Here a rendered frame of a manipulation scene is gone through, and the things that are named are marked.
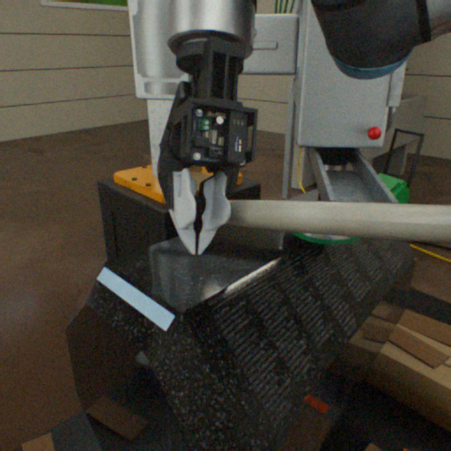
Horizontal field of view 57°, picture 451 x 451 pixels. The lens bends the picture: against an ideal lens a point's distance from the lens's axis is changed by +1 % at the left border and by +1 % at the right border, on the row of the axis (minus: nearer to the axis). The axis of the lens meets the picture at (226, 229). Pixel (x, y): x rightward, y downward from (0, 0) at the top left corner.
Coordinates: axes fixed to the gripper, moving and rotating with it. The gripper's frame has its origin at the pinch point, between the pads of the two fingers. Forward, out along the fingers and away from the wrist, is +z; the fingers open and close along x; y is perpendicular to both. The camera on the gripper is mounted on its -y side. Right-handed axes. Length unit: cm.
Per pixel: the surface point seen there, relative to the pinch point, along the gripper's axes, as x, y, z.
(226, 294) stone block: 25, -49, 16
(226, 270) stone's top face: 28, -57, 11
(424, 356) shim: 126, -80, 49
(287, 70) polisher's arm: 68, -104, -63
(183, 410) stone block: 13, -41, 39
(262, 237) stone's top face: 45, -71, 3
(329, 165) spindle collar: 55, -54, -19
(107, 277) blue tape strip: -1, -70, 15
